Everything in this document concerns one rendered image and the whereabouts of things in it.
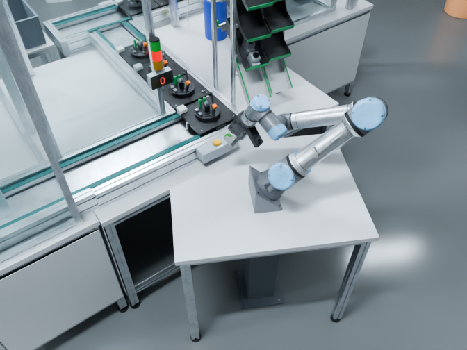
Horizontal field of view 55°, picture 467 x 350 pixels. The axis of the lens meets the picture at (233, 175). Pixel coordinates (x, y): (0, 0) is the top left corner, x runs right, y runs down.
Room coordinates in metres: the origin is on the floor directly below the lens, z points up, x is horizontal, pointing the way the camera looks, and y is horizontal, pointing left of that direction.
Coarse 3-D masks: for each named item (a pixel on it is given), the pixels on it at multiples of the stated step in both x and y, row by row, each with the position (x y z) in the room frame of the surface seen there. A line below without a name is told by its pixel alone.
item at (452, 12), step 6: (450, 0) 4.90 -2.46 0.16; (456, 0) 4.83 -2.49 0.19; (462, 0) 4.79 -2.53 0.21; (450, 6) 4.87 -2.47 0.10; (456, 6) 4.82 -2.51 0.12; (462, 6) 4.78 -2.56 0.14; (450, 12) 4.85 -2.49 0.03; (456, 12) 4.80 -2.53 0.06; (462, 12) 4.77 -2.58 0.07; (462, 18) 4.77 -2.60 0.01
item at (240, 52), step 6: (228, 18) 2.13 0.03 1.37; (228, 24) 2.11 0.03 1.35; (228, 30) 2.11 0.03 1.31; (240, 36) 2.12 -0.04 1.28; (240, 42) 2.08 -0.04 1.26; (258, 42) 2.08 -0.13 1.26; (240, 48) 2.05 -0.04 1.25; (258, 48) 2.07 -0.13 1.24; (240, 54) 2.02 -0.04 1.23; (264, 54) 2.02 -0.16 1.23; (240, 60) 1.98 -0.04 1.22; (246, 60) 1.99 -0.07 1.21; (264, 60) 2.00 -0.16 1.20; (246, 66) 1.96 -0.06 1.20; (258, 66) 1.95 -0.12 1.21; (264, 66) 1.97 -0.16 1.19
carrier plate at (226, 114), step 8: (192, 104) 1.94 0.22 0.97; (216, 104) 1.94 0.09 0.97; (184, 112) 1.87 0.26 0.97; (192, 112) 1.87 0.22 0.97; (224, 112) 1.87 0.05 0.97; (232, 112) 1.87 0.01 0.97; (184, 120) 1.82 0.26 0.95; (192, 120) 1.80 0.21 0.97; (216, 120) 1.80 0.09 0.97; (224, 120) 1.80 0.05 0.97; (232, 120) 1.81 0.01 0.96; (192, 128) 1.76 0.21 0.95; (200, 128) 1.74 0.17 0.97; (208, 128) 1.74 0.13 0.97; (200, 136) 1.70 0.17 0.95
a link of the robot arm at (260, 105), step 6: (258, 96) 1.49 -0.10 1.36; (264, 96) 1.49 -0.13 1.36; (252, 102) 1.46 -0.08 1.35; (258, 102) 1.45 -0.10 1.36; (264, 102) 1.46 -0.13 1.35; (246, 108) 1.50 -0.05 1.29; (252, 108) 1.45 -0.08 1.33; (258, 108) 1.43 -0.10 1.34; (264, 108) 1.43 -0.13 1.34; (246, 114) 1.48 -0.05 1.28; (252, 114) 1.45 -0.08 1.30; (258, 114) 1.43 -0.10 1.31; (264, 114) 1.43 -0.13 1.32; (252, 120) 1.46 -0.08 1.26; (258, 120) 1.43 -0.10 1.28
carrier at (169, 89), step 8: (176, 80) 2.09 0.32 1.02; (184, 80) 2.14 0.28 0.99; (192, 80) 2.17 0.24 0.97; (168, 88) 2.09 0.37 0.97; (176, 88) 2.06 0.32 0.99; (184, 88) 2.06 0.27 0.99; (192, 88) 2.06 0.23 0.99; (200, 88) 2.09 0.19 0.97; (168, 96) 2.01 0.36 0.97; (176, 96) 2.01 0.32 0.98; (184, 96) 2.00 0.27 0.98; (192, 96) 2.01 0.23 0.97; (200, 96) 2.01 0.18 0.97; (176, 104) 1.94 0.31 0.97; (184, 104) 1.94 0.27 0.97
